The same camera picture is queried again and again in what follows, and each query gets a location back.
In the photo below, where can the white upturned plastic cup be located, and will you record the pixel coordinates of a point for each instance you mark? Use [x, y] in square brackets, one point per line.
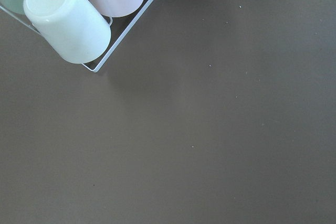
[74, 28]

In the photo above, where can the white wire cup rack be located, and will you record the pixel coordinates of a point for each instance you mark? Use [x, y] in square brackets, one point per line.
[120, 26]

